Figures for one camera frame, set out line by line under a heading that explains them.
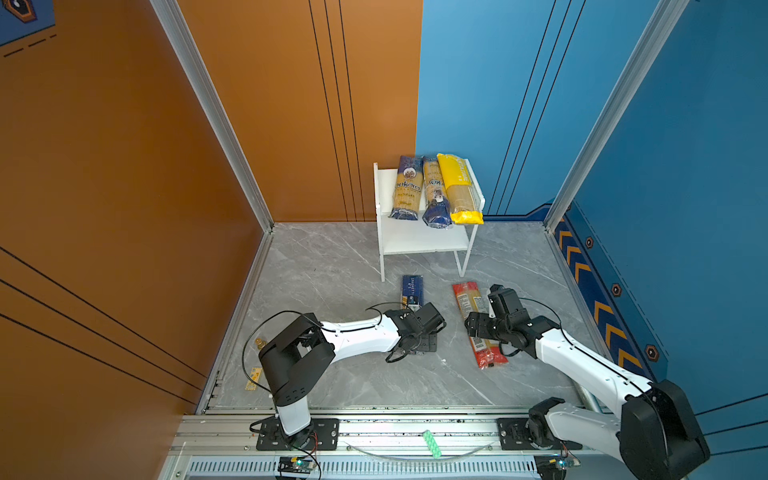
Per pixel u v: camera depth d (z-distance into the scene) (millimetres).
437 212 728
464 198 766
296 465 706
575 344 535
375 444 737
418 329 667
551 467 709
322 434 736
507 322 651
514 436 724
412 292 965
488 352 843
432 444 712
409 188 801
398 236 971
